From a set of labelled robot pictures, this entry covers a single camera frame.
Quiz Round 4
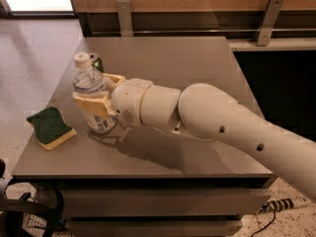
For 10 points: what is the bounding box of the green soda can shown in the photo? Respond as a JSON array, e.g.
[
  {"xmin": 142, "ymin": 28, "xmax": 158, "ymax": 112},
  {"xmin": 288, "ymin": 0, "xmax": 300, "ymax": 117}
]
[{"xmin": 89, "ymin": 52, "xmax": 104, "ymax": 72}]

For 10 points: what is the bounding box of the left metal wall bracket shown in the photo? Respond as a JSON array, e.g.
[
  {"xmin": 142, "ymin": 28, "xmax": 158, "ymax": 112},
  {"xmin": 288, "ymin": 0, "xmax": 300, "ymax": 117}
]
[{"xmin": 117, "ymin": 0, "xmax": 133, "ymax": 38}]

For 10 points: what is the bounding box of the metal wall bracket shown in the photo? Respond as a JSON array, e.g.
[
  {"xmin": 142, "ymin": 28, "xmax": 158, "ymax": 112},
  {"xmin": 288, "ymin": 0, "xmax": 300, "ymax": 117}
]
[
  {"xmin": 254, "ymin": 0, "xmax": 284, "ymax": 46},
  {"xmin": 117, "ymin": 0, "xmax": 133, "ymax": 38}
]

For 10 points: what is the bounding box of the black chair frame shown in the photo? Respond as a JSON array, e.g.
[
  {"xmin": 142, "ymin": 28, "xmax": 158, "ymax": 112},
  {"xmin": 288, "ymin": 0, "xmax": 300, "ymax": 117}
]
[{"xmin": 0, "ymin": 158, "xmax": 65, "ymax": 237}]

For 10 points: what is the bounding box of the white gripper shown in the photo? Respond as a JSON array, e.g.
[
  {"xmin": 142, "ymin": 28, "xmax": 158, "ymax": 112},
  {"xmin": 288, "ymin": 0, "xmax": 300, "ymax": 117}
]
[{"xmin": 72, "ymin": 73, "xmax": 181, "ymax": 132}]

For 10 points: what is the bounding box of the white power strip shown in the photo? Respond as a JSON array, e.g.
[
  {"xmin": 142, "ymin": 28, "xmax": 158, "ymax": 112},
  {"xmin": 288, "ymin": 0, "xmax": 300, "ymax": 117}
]
[{"xmin": 258, "ymin": 197, "xmax": 311, "ymax": 214}]

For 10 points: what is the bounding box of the right metal wall bracket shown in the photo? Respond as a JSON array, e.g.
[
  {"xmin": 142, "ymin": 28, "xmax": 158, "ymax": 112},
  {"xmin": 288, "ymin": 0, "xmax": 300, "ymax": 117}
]
[{"xmin": 254, "ymin": 0, "xmax": 284, "ymax": 46}]

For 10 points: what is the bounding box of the grey table with drawers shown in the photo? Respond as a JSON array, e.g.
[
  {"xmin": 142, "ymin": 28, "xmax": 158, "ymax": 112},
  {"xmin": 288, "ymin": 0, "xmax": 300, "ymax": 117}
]
[{"xmin": 13, "ymin": 37, "xmax": 275, "ymax": 237}]

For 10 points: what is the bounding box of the clear plastic water bottle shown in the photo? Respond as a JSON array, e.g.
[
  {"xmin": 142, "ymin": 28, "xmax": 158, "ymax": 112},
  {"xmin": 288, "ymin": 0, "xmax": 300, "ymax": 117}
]
[{"xmin": 73, "ymin": 52, "xmax": 116, "ymax": 134}]

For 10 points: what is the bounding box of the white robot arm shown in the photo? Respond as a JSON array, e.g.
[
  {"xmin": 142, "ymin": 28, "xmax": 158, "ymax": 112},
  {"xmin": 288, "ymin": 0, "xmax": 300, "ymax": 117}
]
[{"xmin": 73, "ymin": 74, "xmax": 316, "ymax": 199}]

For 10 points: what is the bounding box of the green and yellow sponge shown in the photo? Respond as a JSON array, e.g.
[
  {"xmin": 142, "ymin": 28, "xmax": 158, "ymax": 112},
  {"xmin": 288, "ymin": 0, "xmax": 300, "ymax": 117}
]
[{"xmin": 27, "ymin": 107, "xmax": 77, "ymax": 151}]

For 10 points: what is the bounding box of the black power cable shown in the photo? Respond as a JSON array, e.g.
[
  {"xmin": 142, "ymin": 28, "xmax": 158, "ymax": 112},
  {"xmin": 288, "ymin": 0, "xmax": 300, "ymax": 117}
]
[{"xmin": 250, "ymin": 204, "xmax": 277, "ymax": 237}]

